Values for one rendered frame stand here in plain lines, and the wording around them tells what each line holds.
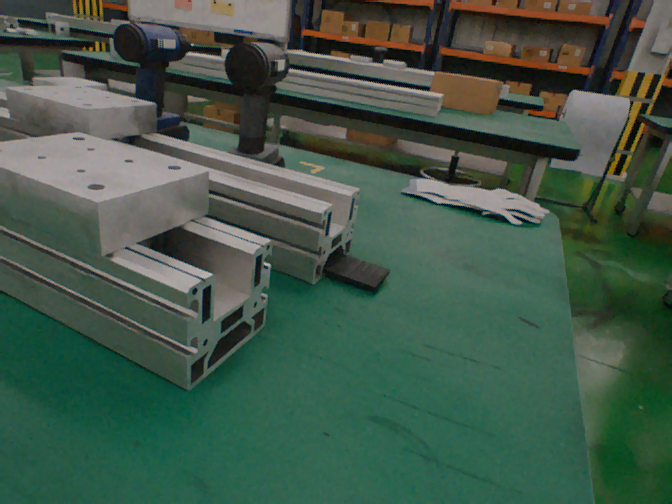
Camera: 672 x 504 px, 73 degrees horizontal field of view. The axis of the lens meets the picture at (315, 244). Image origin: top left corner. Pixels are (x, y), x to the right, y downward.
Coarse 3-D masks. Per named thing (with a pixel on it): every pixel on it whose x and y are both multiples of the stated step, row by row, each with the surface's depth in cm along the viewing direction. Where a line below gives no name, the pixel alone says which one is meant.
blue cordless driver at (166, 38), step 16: (128, 32) 72; (144, 32) 73; (160, 32) 77; (176, 32) 81; (128, 48) 73; (144, 48) 73; (160, 48) 76; (176, 48) 81; (144, 64) 78; (160, 64) 79; (144, 80) 78; (160, 80) 80; (144, 96) 79; (160, 96) 81; (160, 112) 82; (160, 128) 82; (176, 128) 85
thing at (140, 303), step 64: (0, 256) 39; (64, 256) 35; (128, 256) 31; (192, 256) 37; (256, 256) 35; (64, 320) 36; (128, 320) 34; (192, 320) 30; (256, 320) 40; (192, 384) 32
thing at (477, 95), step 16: (192, 32) 472; (208, 32) 475; (432, 80) 221; (448, 80) 217; (464, 80) 213; (480, 80) 210; (448, 96) 219; (464, 96) 215; (480, 96) 212; (496, 96) 216; (208, 112) 455; (224, 112) 446; (240, 112) 450; (480, 112) 214; (224, 128) 452; (384, 144) 394
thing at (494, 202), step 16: (416, 192) 80; (432, 192) 79; (448, 192) 81; (464, 192) 80; (480, 192) 81; (496, 192) 83; (480, 208) 76; (496, 208) 75; (512, 208) 75; (528, 208) 76
